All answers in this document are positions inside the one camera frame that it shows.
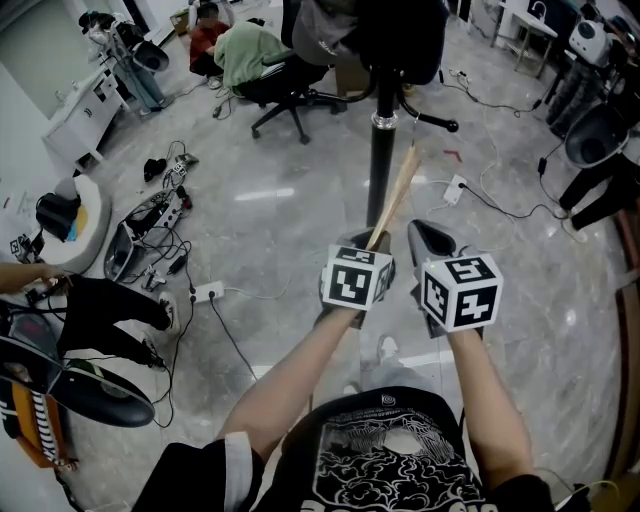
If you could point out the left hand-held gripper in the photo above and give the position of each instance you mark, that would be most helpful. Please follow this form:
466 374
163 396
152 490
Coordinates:
352 285

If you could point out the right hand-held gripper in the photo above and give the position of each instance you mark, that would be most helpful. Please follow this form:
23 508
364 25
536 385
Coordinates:
462 295

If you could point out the wooden chopsticks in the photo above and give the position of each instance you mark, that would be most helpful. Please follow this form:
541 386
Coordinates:
400 190

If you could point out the person's left forearm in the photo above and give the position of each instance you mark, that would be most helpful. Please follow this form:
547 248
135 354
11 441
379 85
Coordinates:
285 380

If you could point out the person's right forearm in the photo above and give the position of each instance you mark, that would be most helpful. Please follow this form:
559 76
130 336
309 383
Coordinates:
495 410

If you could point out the white power strip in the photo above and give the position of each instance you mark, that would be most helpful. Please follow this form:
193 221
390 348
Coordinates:
455 189
207 291

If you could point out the black coat rack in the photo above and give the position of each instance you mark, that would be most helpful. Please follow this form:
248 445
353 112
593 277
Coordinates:
382 165

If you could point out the person's white shoe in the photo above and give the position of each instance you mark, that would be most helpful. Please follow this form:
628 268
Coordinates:
389 350
351 389

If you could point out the person's grey trousers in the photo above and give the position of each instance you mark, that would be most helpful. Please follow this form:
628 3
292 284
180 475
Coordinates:
400 382

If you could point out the brown wooden desk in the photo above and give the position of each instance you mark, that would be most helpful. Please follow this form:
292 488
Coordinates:
350 80

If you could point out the black office chair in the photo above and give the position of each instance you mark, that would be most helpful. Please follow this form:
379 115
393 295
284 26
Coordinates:
300 80

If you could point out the black power adapter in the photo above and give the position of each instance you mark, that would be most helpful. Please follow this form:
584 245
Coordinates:
177 264

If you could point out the large black oval shell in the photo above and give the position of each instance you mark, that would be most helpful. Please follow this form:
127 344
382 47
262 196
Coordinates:
595 135
25 365
105 400
150 55

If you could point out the small grey device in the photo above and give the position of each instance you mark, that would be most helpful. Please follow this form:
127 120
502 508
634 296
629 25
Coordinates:
184 164

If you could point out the grey baseball cap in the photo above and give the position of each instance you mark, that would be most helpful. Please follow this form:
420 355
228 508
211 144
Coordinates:
325 30

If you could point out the person's black printed t-shirt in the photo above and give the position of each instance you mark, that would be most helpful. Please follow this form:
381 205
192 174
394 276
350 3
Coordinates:
390 460

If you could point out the open grey equipment case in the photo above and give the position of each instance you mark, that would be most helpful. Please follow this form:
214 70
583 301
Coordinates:
145 230

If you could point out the black cloth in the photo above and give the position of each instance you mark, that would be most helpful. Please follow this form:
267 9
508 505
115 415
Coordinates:
154 170

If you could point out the white table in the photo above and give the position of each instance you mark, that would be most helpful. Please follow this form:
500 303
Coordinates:
530 20

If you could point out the white round stool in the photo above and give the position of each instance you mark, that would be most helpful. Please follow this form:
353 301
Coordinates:
92 225

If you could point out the white cabinet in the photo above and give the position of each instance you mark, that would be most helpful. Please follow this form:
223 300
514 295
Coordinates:
82 117

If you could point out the black bag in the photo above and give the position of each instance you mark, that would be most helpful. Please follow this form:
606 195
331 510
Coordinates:
57 215

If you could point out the orange striped bag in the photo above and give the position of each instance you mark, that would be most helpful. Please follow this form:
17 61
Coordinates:
30 420

